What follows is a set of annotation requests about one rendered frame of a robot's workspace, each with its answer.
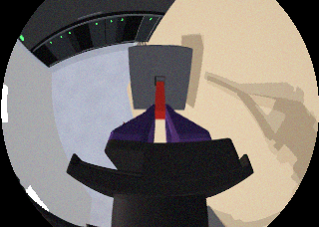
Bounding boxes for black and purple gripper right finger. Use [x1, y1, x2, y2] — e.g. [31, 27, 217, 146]
[164, 105, 212, 142]

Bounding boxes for red rectangular peg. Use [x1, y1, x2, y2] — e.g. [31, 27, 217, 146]
[155, 82, 165, 119]

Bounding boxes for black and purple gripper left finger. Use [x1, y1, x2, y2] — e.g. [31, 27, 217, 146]
[108, 105, 156, 142]

